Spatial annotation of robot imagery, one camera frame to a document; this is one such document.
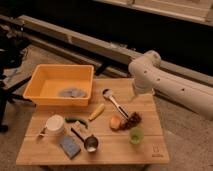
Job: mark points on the yellow banana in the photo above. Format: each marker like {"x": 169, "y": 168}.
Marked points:
{"x": 96, "y": 112}

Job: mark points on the orange peach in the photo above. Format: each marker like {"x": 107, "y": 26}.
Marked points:
{"x": 115, "y": 123}

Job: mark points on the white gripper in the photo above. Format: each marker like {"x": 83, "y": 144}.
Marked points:
{"x": 134, "y": 92}

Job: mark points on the black tripod stand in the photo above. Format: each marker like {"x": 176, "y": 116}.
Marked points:
{"x": 11, "y": 57}

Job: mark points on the dark grape bunch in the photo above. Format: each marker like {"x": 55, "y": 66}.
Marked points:
{"x": 131, "y": 122}

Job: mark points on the small wooden block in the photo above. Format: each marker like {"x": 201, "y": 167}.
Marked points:
{"x": 81, "y": 130}

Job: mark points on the white round container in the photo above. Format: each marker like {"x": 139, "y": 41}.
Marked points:
{"x": 55, "y": 125}

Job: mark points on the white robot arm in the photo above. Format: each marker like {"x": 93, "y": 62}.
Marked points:
{"x": 147, "y": 75}

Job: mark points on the grey cloth in bin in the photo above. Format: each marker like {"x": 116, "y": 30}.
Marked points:
{"x": 72, "y": 92}

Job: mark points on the blue sponge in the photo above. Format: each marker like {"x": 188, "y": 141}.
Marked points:
{"x": 69, "y": 146}

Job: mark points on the wooden table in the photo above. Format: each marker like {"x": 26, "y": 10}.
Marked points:
{"x": 114, "y": 147}

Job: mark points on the green plastic cup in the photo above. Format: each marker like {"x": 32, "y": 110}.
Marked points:
{"x": 136, "y": 135}

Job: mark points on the metal measuring cup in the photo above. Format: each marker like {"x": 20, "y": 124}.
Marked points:
{"x": 90, "y": 142}

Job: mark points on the yellow plastic bin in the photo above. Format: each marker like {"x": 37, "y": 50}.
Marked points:
{"x": 49, "y": 80}

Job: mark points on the green pepper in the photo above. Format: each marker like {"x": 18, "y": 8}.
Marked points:
{"x": 75, "y": 119}

